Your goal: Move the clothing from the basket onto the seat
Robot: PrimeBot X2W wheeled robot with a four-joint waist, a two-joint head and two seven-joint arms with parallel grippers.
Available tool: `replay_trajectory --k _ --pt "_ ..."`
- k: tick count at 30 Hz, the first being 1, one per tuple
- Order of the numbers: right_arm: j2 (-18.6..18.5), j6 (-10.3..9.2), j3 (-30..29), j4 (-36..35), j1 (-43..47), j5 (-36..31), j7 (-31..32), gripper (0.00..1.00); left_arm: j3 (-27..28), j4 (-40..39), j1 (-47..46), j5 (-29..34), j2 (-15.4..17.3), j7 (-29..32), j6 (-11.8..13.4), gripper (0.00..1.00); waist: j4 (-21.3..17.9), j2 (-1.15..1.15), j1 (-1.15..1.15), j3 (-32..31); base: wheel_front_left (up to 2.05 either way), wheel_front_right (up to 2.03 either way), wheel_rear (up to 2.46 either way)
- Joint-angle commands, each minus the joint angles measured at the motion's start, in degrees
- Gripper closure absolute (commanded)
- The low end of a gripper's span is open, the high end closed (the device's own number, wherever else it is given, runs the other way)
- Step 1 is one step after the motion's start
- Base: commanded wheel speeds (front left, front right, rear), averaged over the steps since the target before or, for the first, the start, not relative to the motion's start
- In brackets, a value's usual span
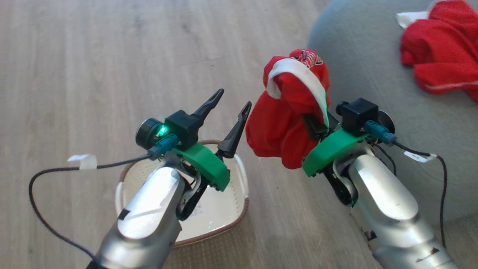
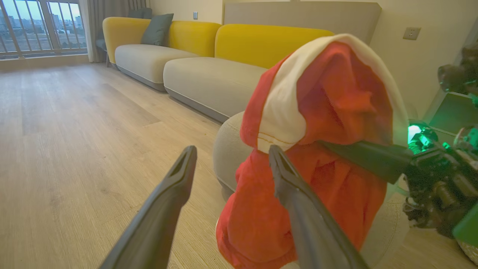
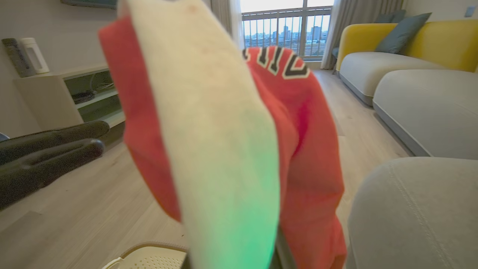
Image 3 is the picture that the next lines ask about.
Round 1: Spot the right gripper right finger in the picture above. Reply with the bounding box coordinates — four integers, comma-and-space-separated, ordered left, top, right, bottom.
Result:
271, 228, 297, 269

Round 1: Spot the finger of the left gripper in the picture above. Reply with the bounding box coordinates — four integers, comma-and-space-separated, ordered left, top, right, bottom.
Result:
0, 139, 105, 210
0, 120, 110, 165

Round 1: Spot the red jersey with white band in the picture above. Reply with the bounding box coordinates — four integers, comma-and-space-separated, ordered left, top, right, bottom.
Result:
98, 0, 348, 269

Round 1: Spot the beige perforated laundry basket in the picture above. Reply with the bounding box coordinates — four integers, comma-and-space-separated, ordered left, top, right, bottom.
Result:
102, 241, 188, 269

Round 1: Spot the grey stitched sofa seat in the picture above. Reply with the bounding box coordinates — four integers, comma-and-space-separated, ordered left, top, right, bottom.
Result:
347, 157, 478, 269

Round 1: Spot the grey sofa seat module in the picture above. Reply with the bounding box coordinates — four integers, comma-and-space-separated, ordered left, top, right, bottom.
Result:
373, 69, 478, 160

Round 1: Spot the yellow sofa with grey seat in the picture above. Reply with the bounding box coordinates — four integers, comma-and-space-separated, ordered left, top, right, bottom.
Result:
335, 19, 478, 106

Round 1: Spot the white tv cabinet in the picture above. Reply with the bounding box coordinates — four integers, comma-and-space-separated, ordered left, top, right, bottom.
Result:
14, 65, 126, 132

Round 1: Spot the black item on shelf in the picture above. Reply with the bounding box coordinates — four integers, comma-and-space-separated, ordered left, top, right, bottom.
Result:
72, 91, 96, 105

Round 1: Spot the white cylindrical appliance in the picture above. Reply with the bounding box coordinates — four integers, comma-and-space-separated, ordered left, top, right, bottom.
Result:
20, 37, 50, 75

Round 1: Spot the dark grey slab device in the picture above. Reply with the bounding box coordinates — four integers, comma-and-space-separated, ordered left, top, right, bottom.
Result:
1, 38, 37, 78

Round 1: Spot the white sheer curtain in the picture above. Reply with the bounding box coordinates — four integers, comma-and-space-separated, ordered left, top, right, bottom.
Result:
209, 0, 245, 50

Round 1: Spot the balcony window with railing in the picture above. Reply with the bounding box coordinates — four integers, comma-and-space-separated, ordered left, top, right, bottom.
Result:
240, 0, 335, 61

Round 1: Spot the grey curtain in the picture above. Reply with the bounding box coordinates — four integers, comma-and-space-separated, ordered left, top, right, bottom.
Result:
320, 0, 404, 70

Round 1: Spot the large grey-blue cushion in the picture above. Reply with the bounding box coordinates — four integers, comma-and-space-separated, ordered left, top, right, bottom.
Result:
375, 13, 432, 55

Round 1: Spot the small grey-blue cushion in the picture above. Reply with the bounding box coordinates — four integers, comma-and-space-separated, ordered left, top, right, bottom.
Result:
375, 9, 406, 24

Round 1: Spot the wall mounted television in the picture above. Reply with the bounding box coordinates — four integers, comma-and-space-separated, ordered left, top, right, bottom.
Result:
61, 0, 118, 10

